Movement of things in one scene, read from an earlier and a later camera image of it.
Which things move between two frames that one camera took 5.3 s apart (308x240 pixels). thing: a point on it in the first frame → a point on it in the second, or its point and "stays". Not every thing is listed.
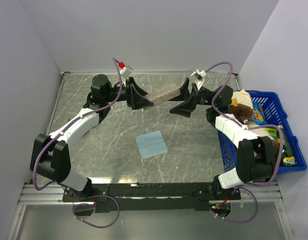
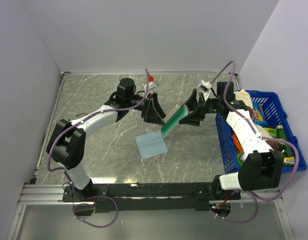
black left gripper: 135,95 → 150,113
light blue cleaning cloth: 151,144 stays
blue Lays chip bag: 258,116 stays
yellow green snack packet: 291,160 stays
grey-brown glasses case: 158,96 → 174,120
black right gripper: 185,108 → 194,118
